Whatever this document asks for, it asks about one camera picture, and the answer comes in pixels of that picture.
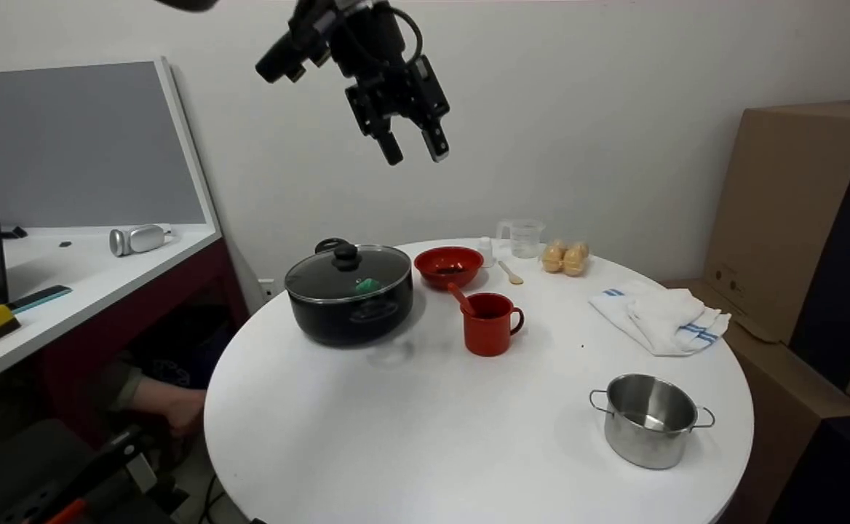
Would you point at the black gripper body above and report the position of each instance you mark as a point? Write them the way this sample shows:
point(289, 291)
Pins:
point(385, 69)

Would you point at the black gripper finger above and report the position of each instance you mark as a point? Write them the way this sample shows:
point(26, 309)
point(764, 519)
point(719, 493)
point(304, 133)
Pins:
point(435, 139)
point(391, 148)

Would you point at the clear glass cup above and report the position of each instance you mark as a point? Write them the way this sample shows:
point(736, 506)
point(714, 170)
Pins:
point(524, 240)

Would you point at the small wooden spoon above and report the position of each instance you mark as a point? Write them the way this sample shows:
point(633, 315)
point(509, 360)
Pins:
point(509, 273)

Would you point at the person's bare hand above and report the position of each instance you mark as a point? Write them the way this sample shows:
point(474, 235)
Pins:
point(174, 403)

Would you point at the red bowl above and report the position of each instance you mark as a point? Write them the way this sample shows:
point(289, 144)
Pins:
point(445, 266)

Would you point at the glass pot lid black knob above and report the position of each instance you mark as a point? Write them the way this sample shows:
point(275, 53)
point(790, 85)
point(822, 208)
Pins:
point(346, 276)

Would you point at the beige egg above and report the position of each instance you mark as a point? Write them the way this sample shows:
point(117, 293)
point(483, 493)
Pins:
point(550, 257)
point(577, 260)

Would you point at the black cooking pot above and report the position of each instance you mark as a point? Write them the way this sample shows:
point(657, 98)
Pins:
point(346, 323)

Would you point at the silver device on desk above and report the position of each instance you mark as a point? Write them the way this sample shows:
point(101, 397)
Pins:
point(138, 240)

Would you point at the white cloth with blue print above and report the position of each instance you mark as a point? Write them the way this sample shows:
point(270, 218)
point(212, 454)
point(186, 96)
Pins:
point(660, 320)

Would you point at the grey partition board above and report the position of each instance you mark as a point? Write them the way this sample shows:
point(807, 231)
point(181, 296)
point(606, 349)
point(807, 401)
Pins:
point(75, 148)

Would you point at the white desk with red front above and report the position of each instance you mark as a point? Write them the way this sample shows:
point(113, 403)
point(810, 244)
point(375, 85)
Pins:
point(85, 282)

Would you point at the large cardboard box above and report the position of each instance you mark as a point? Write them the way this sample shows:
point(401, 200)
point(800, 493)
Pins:
point(774, 213)

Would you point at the small stainless steel pot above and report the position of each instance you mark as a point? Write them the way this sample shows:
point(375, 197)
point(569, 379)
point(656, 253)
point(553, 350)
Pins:
point(647, 427)

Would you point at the teal ruler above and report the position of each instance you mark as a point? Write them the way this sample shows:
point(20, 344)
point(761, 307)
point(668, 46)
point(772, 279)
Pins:
point(42, 296)

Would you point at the tall black panel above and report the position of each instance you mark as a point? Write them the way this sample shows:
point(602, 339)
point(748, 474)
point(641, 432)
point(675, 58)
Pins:
point(848, 263)

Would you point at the low cardboard box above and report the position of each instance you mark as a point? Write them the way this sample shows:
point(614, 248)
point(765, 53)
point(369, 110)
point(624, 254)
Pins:
point(783, 417)

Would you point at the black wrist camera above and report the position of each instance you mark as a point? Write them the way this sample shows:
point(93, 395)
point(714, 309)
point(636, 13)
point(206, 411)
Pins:
point(295, 49)

